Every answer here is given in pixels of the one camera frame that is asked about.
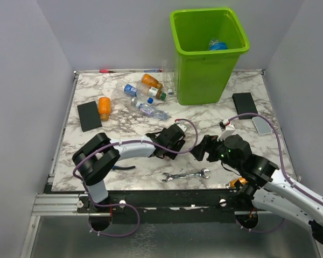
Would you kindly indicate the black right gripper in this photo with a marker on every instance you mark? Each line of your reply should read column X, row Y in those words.
column 208, row 144

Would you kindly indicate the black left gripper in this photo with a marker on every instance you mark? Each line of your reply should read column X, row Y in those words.
column 172, row 153

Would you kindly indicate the small orange bottle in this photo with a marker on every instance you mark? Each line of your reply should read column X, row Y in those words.
column 104, row 108

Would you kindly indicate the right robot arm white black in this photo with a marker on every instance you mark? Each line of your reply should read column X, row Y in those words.
column 267, row 187

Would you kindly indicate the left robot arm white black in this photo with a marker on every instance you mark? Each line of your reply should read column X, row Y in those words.
column 98, row 156

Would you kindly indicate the green plastic bin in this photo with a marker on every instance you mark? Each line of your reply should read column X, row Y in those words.
column 201, row 75

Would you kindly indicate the tall clear bottle by bin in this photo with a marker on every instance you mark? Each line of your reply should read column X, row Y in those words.
column 167, row 73

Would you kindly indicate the silver open-end wrench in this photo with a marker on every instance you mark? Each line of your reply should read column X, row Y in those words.
column 202, row 173

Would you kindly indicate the small red blue label bottle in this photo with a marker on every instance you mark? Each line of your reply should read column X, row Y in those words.
column 149, row 110

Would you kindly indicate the black flat box right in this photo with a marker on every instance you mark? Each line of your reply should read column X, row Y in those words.
column 244, row 103

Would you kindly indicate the black flat box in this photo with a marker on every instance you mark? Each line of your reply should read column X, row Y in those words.
column 89, row 116
column 244, row 103

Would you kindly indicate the brown tea bottle green cap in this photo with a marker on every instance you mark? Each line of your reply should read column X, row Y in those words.
column 156, row 93

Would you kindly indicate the orange juice bottle back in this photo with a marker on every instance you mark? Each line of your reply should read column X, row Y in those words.
column 151, row 81

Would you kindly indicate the clear bottle blue label back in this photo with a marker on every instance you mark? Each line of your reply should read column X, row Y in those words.
column 134, row 92

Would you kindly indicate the blue marker pen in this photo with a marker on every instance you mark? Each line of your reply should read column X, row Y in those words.
column 153, row 71

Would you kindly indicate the black flat box left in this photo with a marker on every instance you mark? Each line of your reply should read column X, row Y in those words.
column 89, row 116

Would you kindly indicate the clear bottle light-blue label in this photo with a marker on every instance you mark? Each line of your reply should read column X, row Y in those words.
column 216, row 45

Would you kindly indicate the red marker pen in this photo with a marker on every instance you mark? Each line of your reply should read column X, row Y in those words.
column 105, row 71

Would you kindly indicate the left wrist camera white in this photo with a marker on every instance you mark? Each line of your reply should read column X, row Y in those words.
column 181, row 125

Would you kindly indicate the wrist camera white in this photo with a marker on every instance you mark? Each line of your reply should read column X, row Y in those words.
column 227, row 129
column 181, row 125

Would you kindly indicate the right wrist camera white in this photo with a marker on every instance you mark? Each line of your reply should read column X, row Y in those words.
column 227, row 129

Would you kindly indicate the orange handle screwdriver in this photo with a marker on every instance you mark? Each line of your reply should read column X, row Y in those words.
column 238, row 182

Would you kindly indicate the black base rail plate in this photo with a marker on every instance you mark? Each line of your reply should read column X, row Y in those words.
column 151, row 206

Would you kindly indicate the blue handle pliers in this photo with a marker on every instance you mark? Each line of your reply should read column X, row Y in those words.
column 123, row 168

